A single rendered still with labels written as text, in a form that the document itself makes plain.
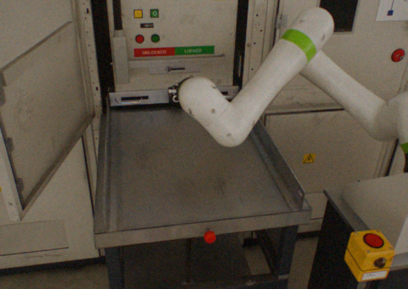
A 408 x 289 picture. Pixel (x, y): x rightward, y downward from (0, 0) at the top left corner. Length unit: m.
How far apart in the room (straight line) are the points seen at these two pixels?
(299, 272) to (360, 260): 1.12
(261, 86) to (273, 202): 0.34
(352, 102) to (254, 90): 0.43
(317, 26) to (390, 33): 0.65
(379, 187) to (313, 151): 0.75
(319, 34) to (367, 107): 0.34
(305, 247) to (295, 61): 1.33
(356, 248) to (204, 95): 0.55
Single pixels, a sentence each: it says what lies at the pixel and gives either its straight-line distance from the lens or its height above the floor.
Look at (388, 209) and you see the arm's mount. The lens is 1.30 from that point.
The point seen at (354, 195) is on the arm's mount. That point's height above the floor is 0.80.
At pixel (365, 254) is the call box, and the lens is 1.09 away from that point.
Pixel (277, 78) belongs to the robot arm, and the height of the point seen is 1.18.
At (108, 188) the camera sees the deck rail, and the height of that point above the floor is 0.85.
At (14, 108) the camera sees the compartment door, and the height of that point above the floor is 1.12.
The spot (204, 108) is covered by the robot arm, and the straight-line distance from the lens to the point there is 1.10.
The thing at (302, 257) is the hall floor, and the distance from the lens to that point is 2.30.
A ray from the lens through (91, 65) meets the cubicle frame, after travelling 1.63.
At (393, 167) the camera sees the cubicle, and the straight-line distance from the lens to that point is 2.31.
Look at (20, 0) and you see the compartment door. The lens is 1.25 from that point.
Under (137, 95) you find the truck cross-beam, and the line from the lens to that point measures 1.71.
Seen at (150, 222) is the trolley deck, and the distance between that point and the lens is 1.16.
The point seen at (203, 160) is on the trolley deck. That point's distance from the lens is 1.40.
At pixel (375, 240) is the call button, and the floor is 0.91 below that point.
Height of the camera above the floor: 1.64
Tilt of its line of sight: 31 degrees down
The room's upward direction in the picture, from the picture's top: 2 degrees clockwise
